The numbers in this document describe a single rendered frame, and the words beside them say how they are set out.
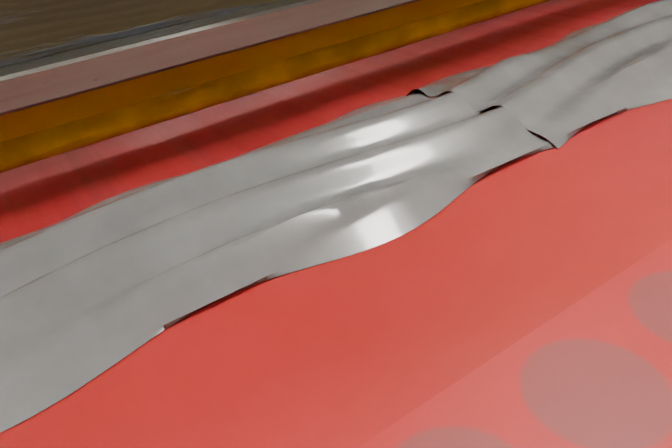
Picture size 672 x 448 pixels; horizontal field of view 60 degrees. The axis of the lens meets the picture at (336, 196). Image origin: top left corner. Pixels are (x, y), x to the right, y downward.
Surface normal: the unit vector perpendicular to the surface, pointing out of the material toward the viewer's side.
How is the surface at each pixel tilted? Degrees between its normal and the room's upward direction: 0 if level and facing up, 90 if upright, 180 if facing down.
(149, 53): 90
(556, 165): 0
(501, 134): 35
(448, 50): 0
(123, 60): 90
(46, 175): 0
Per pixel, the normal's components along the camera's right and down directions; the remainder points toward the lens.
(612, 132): -0.13, -0.87
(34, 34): 0.54, 0.35
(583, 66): 0.29, -0.58
